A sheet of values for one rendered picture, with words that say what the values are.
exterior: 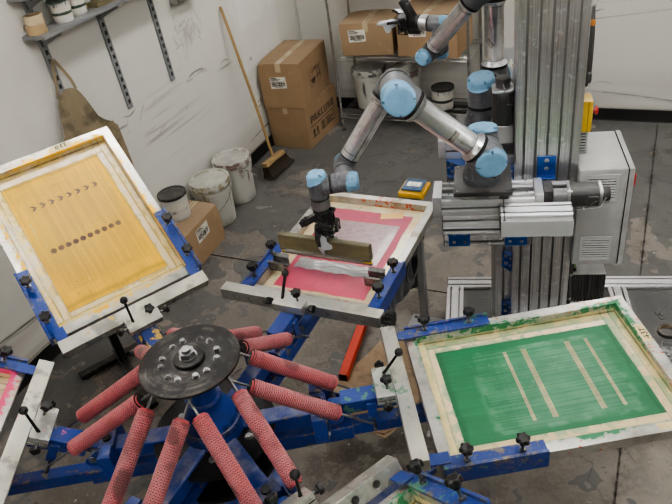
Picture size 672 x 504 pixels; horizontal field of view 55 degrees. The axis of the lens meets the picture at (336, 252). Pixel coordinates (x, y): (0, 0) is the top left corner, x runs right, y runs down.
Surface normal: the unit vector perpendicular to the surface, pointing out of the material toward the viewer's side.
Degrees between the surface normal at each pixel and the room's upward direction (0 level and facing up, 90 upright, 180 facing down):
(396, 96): 85
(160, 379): 0
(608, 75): 90
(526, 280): 90
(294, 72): 89
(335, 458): 0
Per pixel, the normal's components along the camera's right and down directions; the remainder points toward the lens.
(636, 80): -0.40, 0.58
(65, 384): -0.14, -0.80
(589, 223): -0.17, 0.59
